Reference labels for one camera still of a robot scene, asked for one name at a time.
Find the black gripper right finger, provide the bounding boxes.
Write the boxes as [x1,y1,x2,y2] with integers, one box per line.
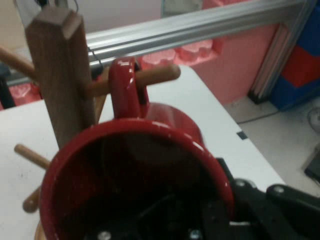
[216,157,320,240]

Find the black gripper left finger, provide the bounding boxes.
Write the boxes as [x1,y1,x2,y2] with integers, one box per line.
[134,194,231,240]

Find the red enamel mug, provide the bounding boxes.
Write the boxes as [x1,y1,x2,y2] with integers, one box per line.
[39,56,236,240]

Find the flat black floor device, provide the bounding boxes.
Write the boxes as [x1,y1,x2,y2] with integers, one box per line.
[303,149,320,179]

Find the blue and red crate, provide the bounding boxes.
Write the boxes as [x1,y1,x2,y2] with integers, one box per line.
[273,0,320,112]

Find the pink side panel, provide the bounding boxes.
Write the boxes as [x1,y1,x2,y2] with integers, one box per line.
[197,24,280,104]

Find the pink plastic packing material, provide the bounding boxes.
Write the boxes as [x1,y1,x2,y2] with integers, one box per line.
[8,38,223,107]

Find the wooden mug tree stand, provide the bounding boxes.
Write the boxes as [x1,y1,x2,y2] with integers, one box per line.
[0,6,181,240]

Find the grey floor cable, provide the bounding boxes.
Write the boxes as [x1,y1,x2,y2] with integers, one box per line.
[237,109,279,125]

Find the aluminium frame upright post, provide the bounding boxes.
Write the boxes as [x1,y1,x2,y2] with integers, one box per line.
[249,22,297,104]

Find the aluminium side frame rail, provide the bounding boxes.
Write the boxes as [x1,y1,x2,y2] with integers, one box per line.
[84,0,311,70]

